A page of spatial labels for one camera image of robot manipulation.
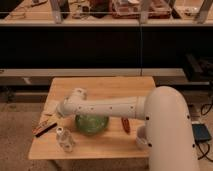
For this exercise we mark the wooden table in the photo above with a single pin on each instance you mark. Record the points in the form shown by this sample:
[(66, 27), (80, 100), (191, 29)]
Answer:
[(113, 143)]

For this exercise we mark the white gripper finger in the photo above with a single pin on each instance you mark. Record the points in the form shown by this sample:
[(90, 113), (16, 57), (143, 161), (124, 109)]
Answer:
[(50, 124), (50, 114)]

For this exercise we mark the green ceramic bowl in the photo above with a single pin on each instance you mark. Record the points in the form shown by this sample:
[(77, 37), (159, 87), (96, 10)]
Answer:
[(91, 125)]

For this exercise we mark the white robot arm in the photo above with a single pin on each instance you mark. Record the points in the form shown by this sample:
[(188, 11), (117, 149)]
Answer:
[(168, 127)]

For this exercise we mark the brown wooden disc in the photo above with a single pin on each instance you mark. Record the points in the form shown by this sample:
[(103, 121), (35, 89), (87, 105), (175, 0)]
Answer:
[(126, 125)]

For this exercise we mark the long workbench shelf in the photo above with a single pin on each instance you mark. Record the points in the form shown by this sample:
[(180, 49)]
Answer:
[(106, 13)]

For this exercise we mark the black foot pedal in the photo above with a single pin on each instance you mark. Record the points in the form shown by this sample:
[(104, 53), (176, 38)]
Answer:
[(201, 133)]

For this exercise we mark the brown black eraser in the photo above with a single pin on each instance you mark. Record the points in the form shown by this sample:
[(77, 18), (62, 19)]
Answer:
[(39, 130)]

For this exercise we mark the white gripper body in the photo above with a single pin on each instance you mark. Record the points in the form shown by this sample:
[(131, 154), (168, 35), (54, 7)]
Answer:
[(61, 111)]

